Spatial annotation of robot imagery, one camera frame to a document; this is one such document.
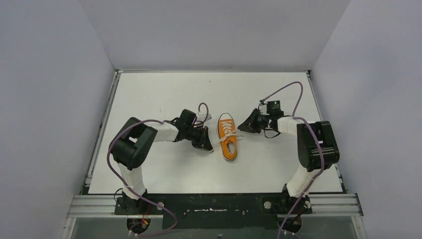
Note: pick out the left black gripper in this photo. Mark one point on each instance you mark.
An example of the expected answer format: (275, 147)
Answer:
(201, 137)

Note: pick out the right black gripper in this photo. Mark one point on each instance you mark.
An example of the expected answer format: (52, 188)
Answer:
(251, 124)

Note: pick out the orange canvas sneaker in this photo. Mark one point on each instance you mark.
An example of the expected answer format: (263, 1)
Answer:
(229, 146)

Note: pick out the white shoelace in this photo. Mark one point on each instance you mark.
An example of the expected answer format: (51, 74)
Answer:
(227, 127)

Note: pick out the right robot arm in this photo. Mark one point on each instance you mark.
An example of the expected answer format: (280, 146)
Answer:
(316, 144)

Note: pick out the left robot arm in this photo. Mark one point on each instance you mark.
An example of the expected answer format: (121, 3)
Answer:
(131, 146)

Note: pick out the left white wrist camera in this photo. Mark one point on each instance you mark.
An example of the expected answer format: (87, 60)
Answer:
(203, 117)

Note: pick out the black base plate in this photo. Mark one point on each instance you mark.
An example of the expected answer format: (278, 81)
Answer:
(216, 211)

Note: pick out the aluminium frame rail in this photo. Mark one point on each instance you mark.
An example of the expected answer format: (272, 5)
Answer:
(102, 206)

